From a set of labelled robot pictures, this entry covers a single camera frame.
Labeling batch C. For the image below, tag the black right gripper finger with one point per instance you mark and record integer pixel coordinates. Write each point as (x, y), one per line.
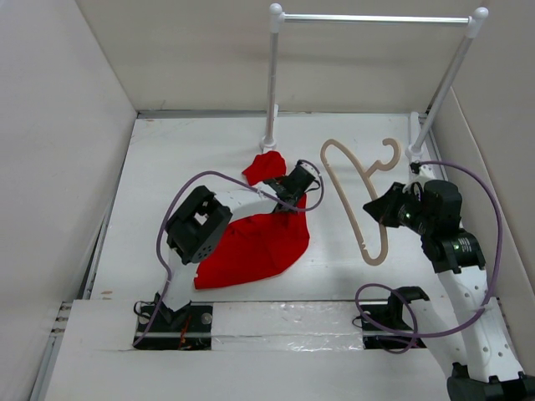
(384, 201)
(376, 209)

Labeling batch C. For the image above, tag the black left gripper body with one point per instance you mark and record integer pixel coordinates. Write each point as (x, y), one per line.
(296, 200)

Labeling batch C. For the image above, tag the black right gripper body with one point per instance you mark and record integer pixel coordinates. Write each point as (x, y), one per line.
(407, 212)

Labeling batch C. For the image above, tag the red t shirt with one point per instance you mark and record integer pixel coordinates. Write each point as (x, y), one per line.
(259, 243)

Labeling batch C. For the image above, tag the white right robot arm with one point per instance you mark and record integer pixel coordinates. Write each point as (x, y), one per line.
(478, 361)

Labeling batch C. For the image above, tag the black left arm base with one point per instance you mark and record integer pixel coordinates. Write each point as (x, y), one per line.
(186, 329)

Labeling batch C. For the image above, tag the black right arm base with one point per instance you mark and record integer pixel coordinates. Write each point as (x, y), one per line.
(392, 323)

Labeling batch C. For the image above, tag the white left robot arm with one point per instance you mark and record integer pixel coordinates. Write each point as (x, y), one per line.
(221, 232)

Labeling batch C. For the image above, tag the white clothes rack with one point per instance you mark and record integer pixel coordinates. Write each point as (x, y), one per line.
(348, 63)

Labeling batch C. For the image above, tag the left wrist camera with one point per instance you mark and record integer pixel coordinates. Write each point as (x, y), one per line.
(310, 167)

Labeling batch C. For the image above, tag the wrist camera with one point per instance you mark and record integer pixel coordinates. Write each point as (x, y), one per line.
(310, 167)
(419, 175)

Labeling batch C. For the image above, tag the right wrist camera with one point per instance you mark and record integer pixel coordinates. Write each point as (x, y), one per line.
(419, 175)

